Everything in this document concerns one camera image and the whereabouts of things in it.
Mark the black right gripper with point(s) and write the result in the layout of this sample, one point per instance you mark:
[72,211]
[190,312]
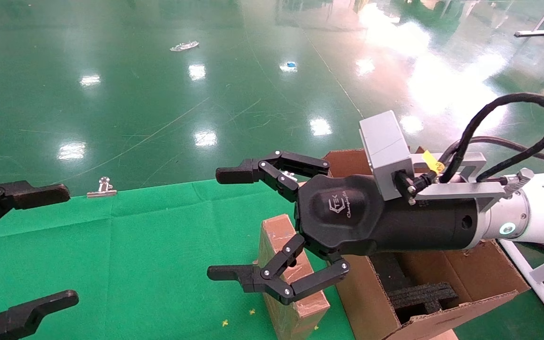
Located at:
[347,222]

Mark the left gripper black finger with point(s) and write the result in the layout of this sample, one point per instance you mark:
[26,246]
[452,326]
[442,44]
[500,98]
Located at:
[31,311]
[36,194]

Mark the small taped cardboard box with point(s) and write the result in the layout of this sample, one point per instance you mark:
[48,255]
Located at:
[276,236]

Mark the large open cardboard carton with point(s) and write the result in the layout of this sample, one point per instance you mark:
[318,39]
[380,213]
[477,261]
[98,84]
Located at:
[480,274]

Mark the green table cloth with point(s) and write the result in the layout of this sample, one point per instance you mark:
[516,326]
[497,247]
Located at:
[135,255]

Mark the black foam insert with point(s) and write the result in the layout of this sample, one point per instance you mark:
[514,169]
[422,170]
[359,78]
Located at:
[423,297]

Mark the white crumpled floor litter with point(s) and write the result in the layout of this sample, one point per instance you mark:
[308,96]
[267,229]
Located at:
[184,46]

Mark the grey flat bar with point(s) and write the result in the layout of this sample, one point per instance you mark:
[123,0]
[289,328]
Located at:
[531,33]

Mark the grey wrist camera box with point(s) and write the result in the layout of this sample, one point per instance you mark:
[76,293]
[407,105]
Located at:
[387,151]

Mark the silver camera mount bracket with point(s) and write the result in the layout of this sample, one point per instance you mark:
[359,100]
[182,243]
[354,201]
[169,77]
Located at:
[461,190]

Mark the white pipe frame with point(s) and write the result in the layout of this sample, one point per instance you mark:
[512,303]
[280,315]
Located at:
[531,276]

